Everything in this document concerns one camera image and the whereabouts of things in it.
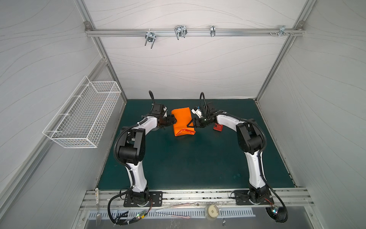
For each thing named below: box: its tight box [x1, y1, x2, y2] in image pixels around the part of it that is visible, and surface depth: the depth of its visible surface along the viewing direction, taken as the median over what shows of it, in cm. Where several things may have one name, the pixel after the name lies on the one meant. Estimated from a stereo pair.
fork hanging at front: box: [95, 204, 102, 227], surface depth 70 cm
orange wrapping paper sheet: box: [171, 107, 196, 137], surface depth 97 cm
